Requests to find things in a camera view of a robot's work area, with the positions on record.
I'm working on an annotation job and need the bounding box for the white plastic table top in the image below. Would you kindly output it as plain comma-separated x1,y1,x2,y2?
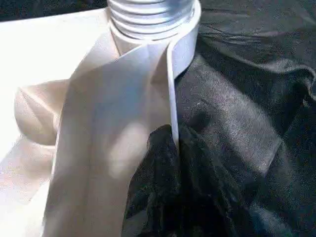
0,0,202,237

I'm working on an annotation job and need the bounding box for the white plastic table leg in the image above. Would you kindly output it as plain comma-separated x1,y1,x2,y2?
107,0,196,41

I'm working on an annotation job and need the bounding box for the black work mat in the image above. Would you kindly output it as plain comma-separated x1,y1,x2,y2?
172,0,316,237

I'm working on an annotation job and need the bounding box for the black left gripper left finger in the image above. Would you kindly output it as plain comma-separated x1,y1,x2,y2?
123,124,185,237

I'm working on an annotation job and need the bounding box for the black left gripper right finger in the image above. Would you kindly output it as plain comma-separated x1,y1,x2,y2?
177,124,255,237

